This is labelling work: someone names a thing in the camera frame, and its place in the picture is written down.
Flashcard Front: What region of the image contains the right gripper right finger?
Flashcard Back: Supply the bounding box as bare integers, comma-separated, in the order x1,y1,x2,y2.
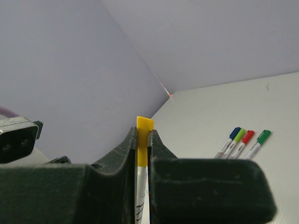
148,130,277,224

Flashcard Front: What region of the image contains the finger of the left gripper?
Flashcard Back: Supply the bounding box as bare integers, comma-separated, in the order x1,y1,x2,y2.
47,156,70,164

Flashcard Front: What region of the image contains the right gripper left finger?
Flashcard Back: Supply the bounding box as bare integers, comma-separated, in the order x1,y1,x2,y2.
0,127,137,224

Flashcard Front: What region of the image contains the yellow-end white pen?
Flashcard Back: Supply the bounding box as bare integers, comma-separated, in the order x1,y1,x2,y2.
135,166,148,224

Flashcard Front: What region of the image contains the blue-end white pen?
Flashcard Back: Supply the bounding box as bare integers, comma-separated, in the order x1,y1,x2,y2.
214,138,233,159

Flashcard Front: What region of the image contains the yellow pen cap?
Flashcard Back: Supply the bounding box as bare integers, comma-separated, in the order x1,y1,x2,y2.
136,116,154,168

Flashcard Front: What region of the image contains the orange-end white pen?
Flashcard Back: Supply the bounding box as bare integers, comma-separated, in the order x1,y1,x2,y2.
222,141,238,159

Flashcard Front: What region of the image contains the blue pen cap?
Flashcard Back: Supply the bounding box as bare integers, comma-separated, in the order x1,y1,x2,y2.
229,127,241,140

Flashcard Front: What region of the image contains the light green pen cap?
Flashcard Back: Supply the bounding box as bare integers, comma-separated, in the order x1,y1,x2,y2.
233,128,246,142

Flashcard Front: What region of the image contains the green-end white pen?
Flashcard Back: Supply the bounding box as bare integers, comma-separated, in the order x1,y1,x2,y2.
244,142,261,160

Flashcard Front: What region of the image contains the red-end white pen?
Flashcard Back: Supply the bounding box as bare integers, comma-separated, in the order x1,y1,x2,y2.
229,142,246,159

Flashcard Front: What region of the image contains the red pen cap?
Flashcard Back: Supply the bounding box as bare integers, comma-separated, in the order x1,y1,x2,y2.
241,130,255,145

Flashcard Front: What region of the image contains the dark green pen cap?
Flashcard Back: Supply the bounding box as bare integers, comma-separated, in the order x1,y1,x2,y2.
256,130,271,145

